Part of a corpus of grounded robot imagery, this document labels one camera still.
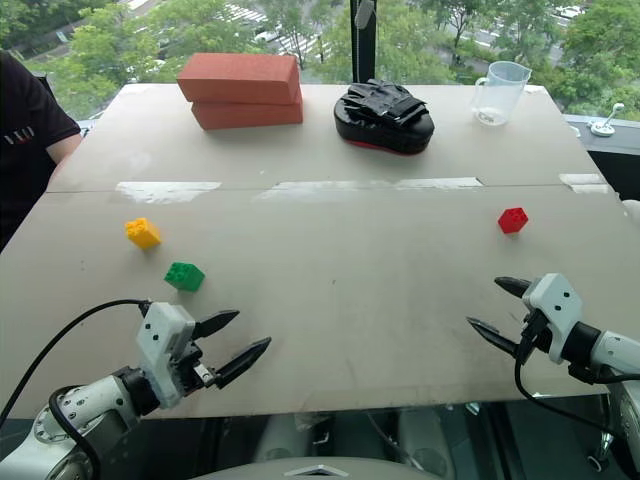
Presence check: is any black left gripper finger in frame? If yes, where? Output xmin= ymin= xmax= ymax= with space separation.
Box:
xmin=214 ymin=336 xmax=273 ymax=390
xmin=193 ymin=309 xmax=241 ymax=338

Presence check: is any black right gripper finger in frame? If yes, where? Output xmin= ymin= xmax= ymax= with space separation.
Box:
xmin=466 ymin=316 xmax=524 ymax=359
xmin=494 ymin=276 xmax=534 ymax=301

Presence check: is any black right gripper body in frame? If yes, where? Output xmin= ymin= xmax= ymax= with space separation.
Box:
xmin=517 ymin=309 xmax=555 ymax=362

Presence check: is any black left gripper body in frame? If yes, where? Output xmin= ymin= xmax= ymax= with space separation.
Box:
xmin=169 ymin=341 xmax=222 ymax=396

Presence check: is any green toy block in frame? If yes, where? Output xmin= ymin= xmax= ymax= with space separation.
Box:
xmin=164 ymin=261 xmax=206 ymax=293

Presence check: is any red toy block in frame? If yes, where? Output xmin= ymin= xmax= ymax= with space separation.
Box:
xmin=497 ymin=206 xmax=530 ymax=235

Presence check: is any yellow toy block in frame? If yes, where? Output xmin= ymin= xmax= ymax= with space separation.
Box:
xmin=124 ymin=217 xmax=163 ymax=251

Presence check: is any silver robot torso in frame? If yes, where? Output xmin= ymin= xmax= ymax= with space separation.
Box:
xmin=189 ymin=409 xmax=640 ymax=480

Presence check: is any clear plastic measuring jug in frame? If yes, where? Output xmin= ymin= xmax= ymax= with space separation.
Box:
xmin=469 ymin=60 xmax=531 ymax=127

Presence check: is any black boxing focus pad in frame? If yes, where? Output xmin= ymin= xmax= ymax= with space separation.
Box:
xmin=333 ymin=78 xmax=435 ymax=154

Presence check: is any red foam brick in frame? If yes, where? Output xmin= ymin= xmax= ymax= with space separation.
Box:
xmin=190 ymin=85 xmax=305 ymax=132
xmin=176 ymin=52 xmax=301 ymax=106

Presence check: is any person in black shirt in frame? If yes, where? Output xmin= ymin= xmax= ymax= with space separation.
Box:
xmin=0 ymin=49 xmax=83 ymax=251

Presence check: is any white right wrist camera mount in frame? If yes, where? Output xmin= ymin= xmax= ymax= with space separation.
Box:
xmin=522 ymin=272 xmax=584 ymax=365

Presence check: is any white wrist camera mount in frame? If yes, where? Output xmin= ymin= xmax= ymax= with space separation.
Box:
xmin=135 ymin=301 xmax=197 ymax=409
xmin=522 ymin=272 xmax=584 ymax=365

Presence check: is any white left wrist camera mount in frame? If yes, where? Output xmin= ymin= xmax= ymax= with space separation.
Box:
xmin=135 ymin=301 xmax=197 ymax=409

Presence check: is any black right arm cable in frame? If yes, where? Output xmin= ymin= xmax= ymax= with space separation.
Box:
xmin=513 ymin=319 xmax=640 ymax=466

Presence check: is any black window frame post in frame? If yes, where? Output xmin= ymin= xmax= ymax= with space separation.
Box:
xmin=349 ymin=0 xmax=378 ymax=85

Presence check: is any hanging bead chain pull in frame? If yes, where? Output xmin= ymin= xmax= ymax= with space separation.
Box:
xmin=352 ymin=0 xmax=375 ymax=85

